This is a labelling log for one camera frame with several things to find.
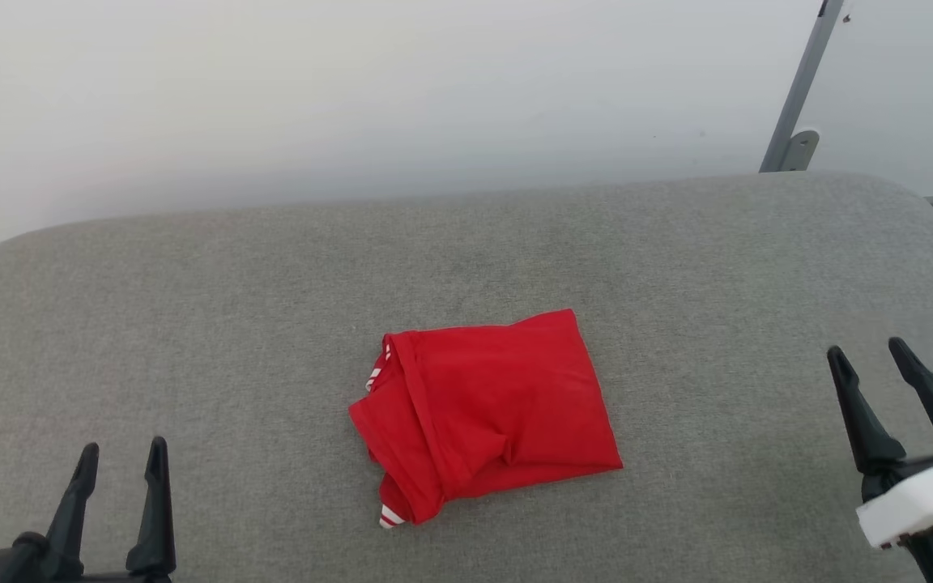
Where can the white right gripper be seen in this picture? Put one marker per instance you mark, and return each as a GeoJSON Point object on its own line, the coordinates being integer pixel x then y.
{"type": "Point", "coordinates": [928, 498]}

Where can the grey metal bracket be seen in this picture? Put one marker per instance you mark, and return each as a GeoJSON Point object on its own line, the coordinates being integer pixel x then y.
{"type": "Point", "coordinates": [798, 152]}

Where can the grey fabric sofa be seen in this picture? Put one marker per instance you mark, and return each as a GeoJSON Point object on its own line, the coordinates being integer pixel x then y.
{"type": "Point", "coordinates": [272, 324]}

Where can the grey metal pole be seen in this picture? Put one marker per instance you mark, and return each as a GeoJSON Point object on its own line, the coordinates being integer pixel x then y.
{"type": "Point", "coordinates": [803, 81]}

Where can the red basketball jersey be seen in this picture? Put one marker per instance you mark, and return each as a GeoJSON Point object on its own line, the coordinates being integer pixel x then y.
{"type": "Point", "coordinates": [491, 405]}

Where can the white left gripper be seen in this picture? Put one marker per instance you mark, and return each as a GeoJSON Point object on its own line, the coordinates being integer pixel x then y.
{"type": "Point", "coordinates": [106, 578]}

